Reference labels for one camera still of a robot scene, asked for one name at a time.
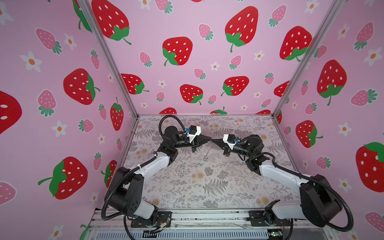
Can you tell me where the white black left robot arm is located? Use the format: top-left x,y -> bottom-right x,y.
101,126 -> 213,225

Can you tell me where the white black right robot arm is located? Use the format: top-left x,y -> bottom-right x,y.
212,135 -> 345,227

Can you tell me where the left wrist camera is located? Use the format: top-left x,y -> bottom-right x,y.
186,125 -> 202,144

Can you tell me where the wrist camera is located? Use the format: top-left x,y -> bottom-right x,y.
186,125 -> 202,144
223,134 -> 240,150

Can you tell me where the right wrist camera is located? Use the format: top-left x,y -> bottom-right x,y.
223,134 -> 240,150

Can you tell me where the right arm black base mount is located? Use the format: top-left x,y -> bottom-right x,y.
248,211 -> 291,227

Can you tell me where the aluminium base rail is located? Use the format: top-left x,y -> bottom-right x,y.
81,209 -> 342,240

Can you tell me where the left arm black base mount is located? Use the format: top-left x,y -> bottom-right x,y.
130,211 -> 172,228

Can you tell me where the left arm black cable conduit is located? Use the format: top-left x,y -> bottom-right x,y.
100,114 -> 188,221

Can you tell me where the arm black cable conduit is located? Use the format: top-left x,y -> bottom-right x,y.
100,114 -> 188,221
239,136 -> 354,232

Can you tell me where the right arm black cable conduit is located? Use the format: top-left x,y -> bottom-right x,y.
239,136 -> 354,232

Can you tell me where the aluminium corner post right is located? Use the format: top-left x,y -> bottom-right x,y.
272,0 -> 345,120

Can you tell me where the aluminium corner post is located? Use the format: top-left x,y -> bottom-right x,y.
272,0 -> 345,120
79,1 -> 138,119

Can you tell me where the aluminium corner post left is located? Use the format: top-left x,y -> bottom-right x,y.
79,1 -> 138,119

